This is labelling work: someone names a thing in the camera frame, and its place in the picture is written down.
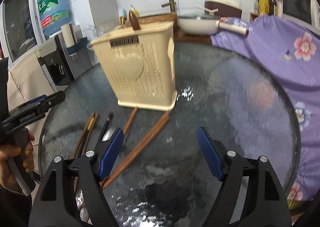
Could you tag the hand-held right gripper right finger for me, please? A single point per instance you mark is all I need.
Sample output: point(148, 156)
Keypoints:
point(210, 156)

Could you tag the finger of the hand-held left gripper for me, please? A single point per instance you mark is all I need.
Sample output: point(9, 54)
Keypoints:
point(56, 98)

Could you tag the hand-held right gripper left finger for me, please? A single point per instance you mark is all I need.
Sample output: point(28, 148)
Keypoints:
point(111, 153)

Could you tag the black chopstick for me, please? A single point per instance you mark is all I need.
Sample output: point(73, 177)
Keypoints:
point(108, 121)

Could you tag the dark brown wooden chopstick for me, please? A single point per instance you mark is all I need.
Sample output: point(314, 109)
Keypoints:
point(91, 123)
point(85, 130)

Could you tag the reddish wooden chopstick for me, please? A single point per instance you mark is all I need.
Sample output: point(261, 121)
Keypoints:
point(145, 135)
point(131, 120)
point(148, 138)

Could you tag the cream plastic utensil holder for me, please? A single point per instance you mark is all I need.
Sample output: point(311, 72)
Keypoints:
point(130, 66)

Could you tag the person's left forearm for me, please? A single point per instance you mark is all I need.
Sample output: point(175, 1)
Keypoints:
point(12, 209)

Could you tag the person's left hand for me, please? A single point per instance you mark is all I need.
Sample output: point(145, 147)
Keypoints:
point(5, 172)

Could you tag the water dispenser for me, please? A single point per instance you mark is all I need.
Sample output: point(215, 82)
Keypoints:
point(55, 66)

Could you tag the teal cup holder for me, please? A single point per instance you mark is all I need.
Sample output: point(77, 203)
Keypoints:
point(80, 44)

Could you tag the cream paper cup tube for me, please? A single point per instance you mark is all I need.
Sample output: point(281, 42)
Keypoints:
point(67, 34)

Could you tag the window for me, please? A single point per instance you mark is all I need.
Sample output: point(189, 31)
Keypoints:
point(20, 24)

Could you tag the blue water bottle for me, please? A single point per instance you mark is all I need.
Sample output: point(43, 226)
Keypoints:
point(53, 6)

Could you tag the blue toothbrush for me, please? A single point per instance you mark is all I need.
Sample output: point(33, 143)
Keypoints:
point(124, 13)

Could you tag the purple floral cloth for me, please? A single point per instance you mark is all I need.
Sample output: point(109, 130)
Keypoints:
point(282, 71)

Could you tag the yellow soap bottle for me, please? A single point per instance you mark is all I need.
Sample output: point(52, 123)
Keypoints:
point(137, 11)

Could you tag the woven pattern wash basin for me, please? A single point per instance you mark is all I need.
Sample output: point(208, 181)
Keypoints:
point(157, 18)

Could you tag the cream frying pan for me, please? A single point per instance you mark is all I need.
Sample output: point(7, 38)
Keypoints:
point(197, 26)

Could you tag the small wooden box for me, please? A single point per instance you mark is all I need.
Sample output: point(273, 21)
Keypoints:
point(253, 16)

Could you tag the cream rice spoon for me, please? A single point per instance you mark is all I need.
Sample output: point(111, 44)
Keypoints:
point(203, 8)

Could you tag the brass faucet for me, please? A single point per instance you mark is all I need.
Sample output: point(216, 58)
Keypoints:
point(171, 4)

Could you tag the brown and cream rice cooker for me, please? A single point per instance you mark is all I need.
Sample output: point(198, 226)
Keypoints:
point(225, 7)

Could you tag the brown glass bottle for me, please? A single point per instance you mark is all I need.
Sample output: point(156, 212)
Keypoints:
point(272, 5)

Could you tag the white microwave oven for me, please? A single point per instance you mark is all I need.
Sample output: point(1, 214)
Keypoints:
point(297, 6)

